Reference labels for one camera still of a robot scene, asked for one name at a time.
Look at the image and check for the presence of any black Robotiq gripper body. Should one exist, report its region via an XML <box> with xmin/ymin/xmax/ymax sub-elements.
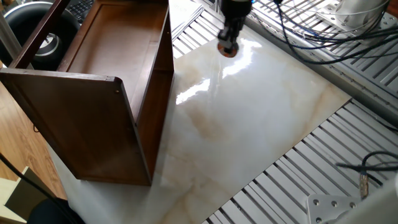
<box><xmin>218</xmin><ymin>0</ymin><xmax>253</xmax><ymax>21</ymax></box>

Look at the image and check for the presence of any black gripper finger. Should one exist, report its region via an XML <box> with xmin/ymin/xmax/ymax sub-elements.
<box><xmin>233</xmin><ymin>19</ymin><xmax>246</xmax><ymax>45</ymax></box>
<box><xmin>217</xmin><ymin>19</ymin><xmax>236</xmax><ymax>49</ymax></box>

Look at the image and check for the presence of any round orange silver tape roll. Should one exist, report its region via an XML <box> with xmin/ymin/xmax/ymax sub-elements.
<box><xmin>216</xmin><ymin>42</ymin><xmax>240</xmax><ymax>58</ymax></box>

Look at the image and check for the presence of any brown wooden shelf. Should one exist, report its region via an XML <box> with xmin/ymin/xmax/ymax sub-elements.
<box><xmin>0</xmin><ymin>0</ymin><xmax>175</xmax><ymax>187</ymax></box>

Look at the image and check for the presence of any black rounded object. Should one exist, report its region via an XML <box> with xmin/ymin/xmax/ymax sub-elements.
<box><xmin>27</xmin><ymin>198</ymin><xmax>85</xmax><ymax>224</ymax></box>

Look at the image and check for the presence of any perforated aluminium mounting plate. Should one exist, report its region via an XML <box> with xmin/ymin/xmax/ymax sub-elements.
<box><xmin>315</xmin><ymin>0</ymin><xmax>398</xmax><ymax>37</ymax></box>

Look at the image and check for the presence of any white marble board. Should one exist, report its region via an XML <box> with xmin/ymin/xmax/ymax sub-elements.
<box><xmin>46</xmin><ymin>26</ymin><xmax>352</xmax><ymax>224</ymax></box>

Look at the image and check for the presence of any grey cylindrical stand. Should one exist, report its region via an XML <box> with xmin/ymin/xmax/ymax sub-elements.
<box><xmin>337</xmin><ymin>0</ymin><xmax>391</xmax><ymax>29</ymax></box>

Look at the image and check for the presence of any black computer keyboard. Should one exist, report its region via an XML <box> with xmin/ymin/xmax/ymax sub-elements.
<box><xmin>66</xmin><ymin>0</ymin><xmax>95</xmax><ymax>25</ymax></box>

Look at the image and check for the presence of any cream and olive box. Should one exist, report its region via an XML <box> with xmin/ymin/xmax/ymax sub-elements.
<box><xmin>0</xmin><ymin>166</ymin><xmax>53</xmax><ymax>224</ymax></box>

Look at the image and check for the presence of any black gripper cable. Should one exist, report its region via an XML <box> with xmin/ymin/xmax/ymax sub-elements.
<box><xmin>273</xmin><ymin>0</ymin><xmax>398</xmax><ymax>66</ymax></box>

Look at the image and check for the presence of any black cable bundle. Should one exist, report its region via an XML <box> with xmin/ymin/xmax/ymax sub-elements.
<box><xmin>251</xmin><ymin>0</ymin><xmax>398</xmax><ymax>52</ymax></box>

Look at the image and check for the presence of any grey aluminium frame beam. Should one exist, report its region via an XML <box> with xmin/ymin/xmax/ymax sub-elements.
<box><xmin>245</xmin><ymin>18</ymin><xmax>398</xmax><ymax>127</ymax></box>

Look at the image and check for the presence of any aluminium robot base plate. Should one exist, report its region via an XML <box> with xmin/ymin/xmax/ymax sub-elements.
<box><xmin>306</xmin><ymin>194</ymin><xmax>361</xmax><ymax>224</ymax></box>

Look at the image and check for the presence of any black cable metal connector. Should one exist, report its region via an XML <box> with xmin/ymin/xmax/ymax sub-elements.
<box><xmin>335</xmin><ymin>151</ymin><xmax>398</xmax><ymax>200</ymax></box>

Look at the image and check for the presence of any long black floor cable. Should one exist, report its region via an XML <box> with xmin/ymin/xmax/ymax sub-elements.
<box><xmin>0</xmin><ymin>154</ymin><xmax>62</xmax><ymax>215</ymax></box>

